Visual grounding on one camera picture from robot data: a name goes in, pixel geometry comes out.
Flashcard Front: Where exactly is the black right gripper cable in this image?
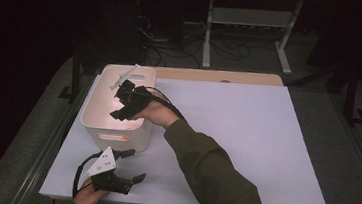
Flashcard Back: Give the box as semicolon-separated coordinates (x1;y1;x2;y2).
139;85;189;121

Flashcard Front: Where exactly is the person's right hand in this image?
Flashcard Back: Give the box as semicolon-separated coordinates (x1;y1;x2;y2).
128;88;185;132

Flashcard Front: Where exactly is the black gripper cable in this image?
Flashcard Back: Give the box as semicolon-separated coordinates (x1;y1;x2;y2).
70;147;104;202
139;85;189;121

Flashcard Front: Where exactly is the person's left hand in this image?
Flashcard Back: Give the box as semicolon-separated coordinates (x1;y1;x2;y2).
72;176;111;204

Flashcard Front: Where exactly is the white metal desk frame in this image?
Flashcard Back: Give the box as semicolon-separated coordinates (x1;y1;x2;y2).
187;0;306;78

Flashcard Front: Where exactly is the black metal stand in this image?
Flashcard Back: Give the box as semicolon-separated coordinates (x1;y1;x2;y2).
341;62;362;128
57;45;86;104

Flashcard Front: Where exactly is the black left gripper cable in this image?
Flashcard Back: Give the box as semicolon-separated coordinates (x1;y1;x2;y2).
70;147;104;202

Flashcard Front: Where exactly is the white plastic storage bin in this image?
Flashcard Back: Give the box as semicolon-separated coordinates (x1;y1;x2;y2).
77;60;159;156

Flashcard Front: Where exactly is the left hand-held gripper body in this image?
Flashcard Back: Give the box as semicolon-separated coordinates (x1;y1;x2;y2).
82;143;138;197

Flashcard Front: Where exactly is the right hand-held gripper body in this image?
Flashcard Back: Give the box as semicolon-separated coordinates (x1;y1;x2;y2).
107;61;155;117

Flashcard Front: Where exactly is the tangle of black floor cables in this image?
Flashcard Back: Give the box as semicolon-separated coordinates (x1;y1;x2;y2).
131;12;255;76

